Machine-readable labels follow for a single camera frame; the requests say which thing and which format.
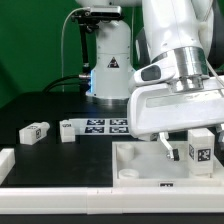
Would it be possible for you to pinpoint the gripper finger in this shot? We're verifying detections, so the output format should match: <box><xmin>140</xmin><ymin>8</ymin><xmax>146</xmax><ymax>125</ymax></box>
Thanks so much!
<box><xmin>216</xmin><ymin>123</ymin><xmax>224</xmax><ymax>151</ymax></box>
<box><xmin>159</xmin><ymin>132</ymin><xmax>180</xmax><ymax>161</ymax></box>

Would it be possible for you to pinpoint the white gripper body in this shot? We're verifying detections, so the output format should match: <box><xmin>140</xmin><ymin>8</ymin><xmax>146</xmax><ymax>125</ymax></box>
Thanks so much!
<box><xmin>127</xmin><ymin>77</ymin><xmax>224</xmax><ymax>140</ymax></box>

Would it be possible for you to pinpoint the white square table top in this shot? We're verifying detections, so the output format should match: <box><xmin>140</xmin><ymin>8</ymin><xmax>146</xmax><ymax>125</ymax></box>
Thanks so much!
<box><xmin>112</xmin><ymin>141</ymin><xmax>224</xmax><ymax>187</ymax></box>

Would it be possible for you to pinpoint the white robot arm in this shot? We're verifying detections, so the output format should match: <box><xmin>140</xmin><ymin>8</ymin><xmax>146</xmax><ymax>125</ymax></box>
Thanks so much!
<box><xmin>76</xmin><ymin>0</ymin><xmax>224</xmax><ymax>141</ymax></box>

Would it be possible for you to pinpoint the white plate with tags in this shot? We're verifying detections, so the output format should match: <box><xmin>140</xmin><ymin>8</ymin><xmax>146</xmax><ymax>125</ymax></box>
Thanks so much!
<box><xmin>69</xmin><ymin>118</ymin><xmax>129</xmax><ymax>135</ymax></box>

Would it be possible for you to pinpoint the white U-shaped obstacle fence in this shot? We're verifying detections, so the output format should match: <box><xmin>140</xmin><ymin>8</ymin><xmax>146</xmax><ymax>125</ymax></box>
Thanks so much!
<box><xmin>0</xmin><ymin>149</ymin><xmax>224</xmax><ymax>214</ymax></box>

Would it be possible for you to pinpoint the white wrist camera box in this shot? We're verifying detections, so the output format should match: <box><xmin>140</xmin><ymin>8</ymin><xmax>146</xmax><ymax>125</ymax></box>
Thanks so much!
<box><xmin>129</xmin><ymin>59</ymin><xmax>175</xmax><ymax>93</ymax></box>

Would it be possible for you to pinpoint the black camera stand pole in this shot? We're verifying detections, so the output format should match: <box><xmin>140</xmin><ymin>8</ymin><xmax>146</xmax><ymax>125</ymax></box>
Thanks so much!
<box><xmin>79</xmin><ymin>24</ymin><xmax>90</xmax><ymax>74</ymax></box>

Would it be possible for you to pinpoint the black cable bundle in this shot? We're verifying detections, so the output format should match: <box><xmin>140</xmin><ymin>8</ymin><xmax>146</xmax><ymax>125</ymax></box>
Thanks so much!
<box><xmin>41</xmin><ymin>74</ymin><xmax>92</xmax><ymax>93</ymax></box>

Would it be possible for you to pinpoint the black camera on stand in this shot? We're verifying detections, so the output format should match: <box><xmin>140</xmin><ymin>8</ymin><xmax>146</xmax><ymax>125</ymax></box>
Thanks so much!
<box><xmin>72</xmin><ymin>5</ymin><xmax>123</xmax><ymax>24</ymax></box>

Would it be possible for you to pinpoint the white camera cable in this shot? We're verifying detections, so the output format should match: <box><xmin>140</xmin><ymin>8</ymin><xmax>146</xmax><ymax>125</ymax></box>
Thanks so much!
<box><xmin>60</xmin><ymin>6</ymin><xmax>92</xmax><ymax>93</ymax></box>

